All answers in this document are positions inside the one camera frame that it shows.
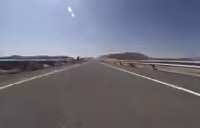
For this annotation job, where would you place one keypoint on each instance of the distant hill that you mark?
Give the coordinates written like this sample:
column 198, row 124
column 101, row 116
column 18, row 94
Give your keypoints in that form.
column 126, row 56

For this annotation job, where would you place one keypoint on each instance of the grey asphalt road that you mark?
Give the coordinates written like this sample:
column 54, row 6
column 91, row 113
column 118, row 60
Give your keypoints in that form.
column 94, row 96

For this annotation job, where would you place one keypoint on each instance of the dry pale ground strip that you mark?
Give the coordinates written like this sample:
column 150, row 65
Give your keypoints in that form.
column 184, row 72

